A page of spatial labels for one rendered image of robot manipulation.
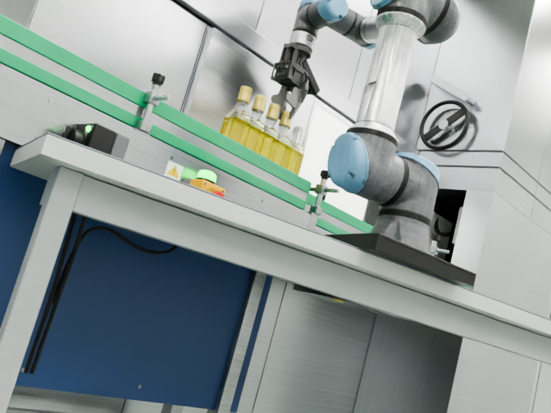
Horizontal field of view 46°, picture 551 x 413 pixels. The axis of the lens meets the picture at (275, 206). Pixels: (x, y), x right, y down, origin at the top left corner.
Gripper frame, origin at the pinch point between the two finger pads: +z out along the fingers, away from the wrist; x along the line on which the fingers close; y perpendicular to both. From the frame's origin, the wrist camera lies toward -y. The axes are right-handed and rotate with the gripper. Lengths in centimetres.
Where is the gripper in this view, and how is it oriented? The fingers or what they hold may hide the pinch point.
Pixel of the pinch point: (287, 115)
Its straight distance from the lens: 192.5
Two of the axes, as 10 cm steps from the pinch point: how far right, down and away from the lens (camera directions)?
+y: -6.5, -3.0, -6.9
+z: -2.6, 9.5, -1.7
